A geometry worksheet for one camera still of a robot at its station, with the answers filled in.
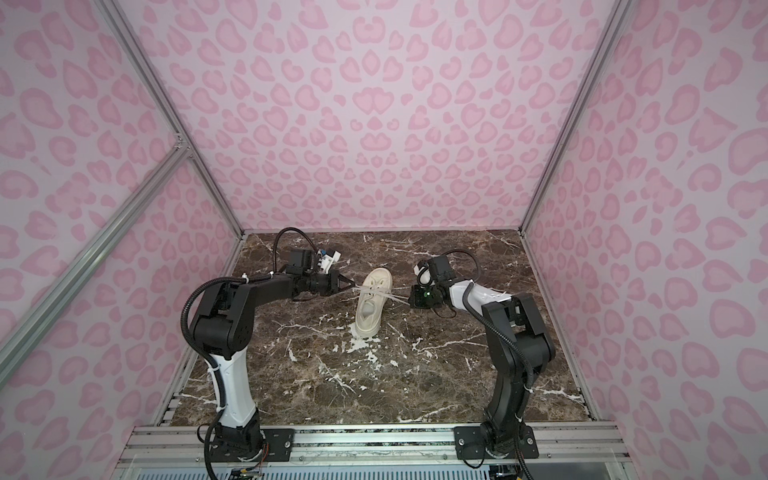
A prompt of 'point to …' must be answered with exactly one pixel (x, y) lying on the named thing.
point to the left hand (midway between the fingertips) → (354, 279)
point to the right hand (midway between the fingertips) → (413, 297)
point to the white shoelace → (383, 291)
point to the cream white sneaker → (369, 307)
